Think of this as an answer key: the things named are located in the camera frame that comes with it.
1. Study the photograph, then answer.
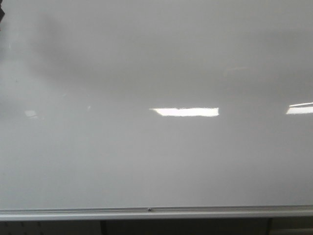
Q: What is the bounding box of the aluminium whiteboard marker tray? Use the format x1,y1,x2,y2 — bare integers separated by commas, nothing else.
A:
0,205,313,221

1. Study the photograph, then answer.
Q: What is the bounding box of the white black whiteboard marker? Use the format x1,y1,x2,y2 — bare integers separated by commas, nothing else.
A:
0,4,5,23

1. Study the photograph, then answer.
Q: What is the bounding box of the large white whiteboard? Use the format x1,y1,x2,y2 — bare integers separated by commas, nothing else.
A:
0,0,313,210

